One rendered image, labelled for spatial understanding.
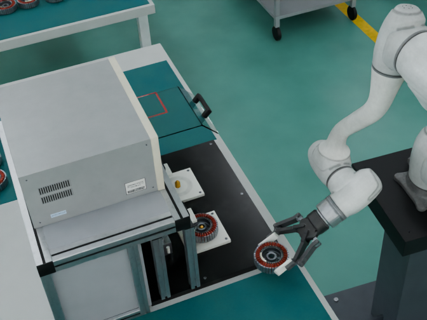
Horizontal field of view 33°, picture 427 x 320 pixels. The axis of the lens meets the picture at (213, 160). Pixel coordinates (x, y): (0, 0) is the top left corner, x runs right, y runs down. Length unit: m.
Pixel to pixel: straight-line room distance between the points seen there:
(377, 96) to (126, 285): 0.91
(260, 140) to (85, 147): 2.09
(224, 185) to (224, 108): 1.62
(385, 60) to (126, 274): 0.95
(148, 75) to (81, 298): 1.34
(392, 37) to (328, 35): 2.94
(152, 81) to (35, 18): 0.86
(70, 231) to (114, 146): 0.27
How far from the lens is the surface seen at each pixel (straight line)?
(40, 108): 2.15
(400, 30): 1.88
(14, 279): 2.47
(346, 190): 2.22
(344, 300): 3.21
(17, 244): 2.57
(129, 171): 2.02
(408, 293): 2.83
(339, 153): 2.28
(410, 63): 1.82
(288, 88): 4.32
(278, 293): 2.29
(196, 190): 2.56
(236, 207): 2.51
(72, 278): 2.07
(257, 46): 4.69
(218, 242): 2.39
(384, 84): 1.97
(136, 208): 2.06
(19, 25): 3.72
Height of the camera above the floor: 2.58
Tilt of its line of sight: 42 degrees down
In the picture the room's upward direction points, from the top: 4 degrees counter-clockwise
